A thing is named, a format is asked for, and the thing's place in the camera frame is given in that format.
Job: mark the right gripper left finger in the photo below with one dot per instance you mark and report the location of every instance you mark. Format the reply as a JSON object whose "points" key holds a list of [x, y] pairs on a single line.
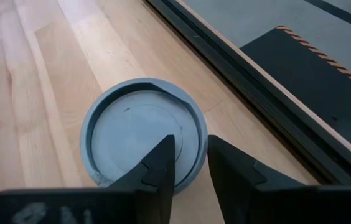
{"points": [[101, 207]]}

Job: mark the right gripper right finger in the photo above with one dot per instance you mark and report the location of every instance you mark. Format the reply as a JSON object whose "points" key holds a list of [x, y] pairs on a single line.
{"points": [[287, 205]]}

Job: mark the short diced tomatoes can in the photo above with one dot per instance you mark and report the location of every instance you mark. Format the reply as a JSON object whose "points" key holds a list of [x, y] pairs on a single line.
{"points": [[132, 124]]}

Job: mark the wide black hazard-striped floor mat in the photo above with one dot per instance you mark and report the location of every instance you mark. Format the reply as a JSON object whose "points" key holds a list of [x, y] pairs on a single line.
{"points": [[318, 87]]}

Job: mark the black aluminium table frame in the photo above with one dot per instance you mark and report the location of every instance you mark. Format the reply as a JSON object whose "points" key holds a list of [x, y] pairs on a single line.
{"points": [[256, 90]]}

